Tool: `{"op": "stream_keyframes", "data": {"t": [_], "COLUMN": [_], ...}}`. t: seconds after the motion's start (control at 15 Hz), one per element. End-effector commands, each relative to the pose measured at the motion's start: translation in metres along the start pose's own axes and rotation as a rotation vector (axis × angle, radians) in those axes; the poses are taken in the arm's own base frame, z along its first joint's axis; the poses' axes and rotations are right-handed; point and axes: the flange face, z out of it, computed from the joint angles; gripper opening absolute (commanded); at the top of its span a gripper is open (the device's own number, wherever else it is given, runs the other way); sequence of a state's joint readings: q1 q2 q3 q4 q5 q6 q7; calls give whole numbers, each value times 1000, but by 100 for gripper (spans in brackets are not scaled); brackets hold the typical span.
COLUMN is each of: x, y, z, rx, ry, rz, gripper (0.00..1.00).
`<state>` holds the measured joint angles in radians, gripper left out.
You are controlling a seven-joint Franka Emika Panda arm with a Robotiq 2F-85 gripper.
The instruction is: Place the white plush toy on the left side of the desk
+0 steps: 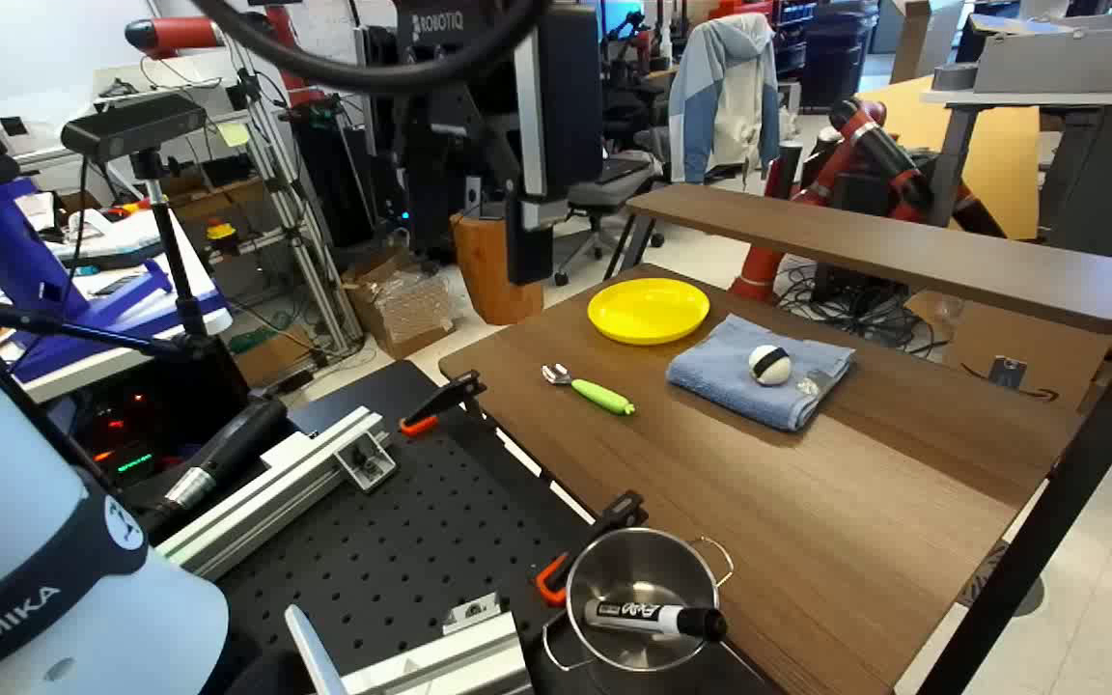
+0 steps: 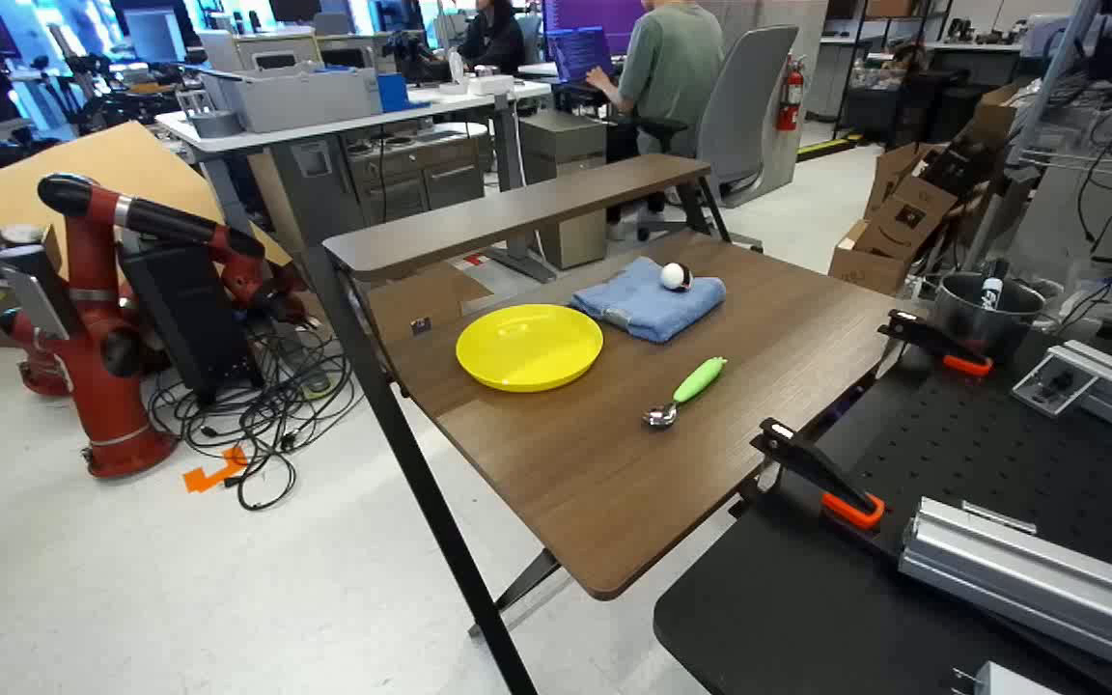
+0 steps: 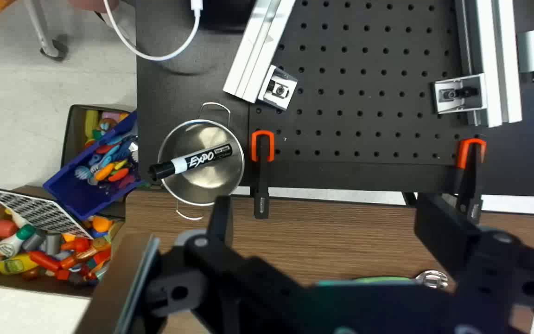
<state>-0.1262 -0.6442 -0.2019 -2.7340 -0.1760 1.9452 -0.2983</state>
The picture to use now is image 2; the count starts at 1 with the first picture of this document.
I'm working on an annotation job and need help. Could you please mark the wooden desk riser shelf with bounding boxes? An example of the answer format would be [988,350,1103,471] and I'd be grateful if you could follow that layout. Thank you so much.
[322,152,716,278]

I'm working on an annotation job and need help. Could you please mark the yellow round plate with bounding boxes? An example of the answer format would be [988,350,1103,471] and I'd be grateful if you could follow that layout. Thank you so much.
[452,301,611,397]

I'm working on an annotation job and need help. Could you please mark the blue folded towel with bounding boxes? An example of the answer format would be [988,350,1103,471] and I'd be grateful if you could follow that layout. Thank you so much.
[569,255,728,349]

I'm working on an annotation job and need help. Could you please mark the grey drawer cabinet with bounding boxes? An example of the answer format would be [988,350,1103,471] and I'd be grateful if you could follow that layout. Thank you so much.
[516,108,614,272]

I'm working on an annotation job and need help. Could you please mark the black orange bar clamp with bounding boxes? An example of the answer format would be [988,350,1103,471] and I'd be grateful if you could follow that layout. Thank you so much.
[875,305,996,384]
[749,413,892,537]

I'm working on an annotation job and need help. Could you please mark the grey office chair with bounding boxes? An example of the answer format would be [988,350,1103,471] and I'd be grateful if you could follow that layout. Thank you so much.
[638,22,802,245]

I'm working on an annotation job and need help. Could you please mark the person in green shirt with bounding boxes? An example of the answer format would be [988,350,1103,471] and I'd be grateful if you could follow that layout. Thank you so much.
[583,0,728,157]

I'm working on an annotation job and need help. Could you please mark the person in dark clothes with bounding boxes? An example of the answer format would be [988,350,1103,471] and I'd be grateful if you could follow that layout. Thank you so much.
[452,0,533,76]

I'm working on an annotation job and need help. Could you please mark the purple computer monitor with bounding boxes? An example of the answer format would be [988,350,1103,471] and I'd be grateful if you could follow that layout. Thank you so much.
[539,0,650,90]

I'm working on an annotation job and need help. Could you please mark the red fire extinguisher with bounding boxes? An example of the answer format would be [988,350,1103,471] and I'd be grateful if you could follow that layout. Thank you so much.
[772,55,810,137]

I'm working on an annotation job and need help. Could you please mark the grey plastic storage box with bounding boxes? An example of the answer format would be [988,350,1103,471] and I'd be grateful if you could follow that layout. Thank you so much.
[201,64,385,140]

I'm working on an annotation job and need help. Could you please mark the black computer tower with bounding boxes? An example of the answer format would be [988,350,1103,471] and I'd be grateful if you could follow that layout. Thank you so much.
[116,236,263,403]

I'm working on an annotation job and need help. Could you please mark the brown cardboard boxes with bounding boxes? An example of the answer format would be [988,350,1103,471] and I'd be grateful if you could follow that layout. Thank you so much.
[825,80,1031,299]

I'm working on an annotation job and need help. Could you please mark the orange floor tape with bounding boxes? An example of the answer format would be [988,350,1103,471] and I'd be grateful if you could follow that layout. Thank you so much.
[180,443,254,500]

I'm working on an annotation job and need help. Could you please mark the grey metal pot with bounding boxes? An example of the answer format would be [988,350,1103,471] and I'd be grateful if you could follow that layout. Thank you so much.
[919,267,1066,358]

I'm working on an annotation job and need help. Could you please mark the flat brown cardboard sheet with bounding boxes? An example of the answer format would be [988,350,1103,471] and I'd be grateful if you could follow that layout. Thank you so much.
[0,119,299,273]

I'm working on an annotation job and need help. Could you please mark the black metal desk frame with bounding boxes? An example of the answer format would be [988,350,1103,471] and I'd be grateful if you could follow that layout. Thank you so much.
[301,249,569,695]

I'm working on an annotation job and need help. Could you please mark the tangled black floor cables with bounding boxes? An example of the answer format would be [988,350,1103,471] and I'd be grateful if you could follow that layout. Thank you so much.
[142,321,367,512]

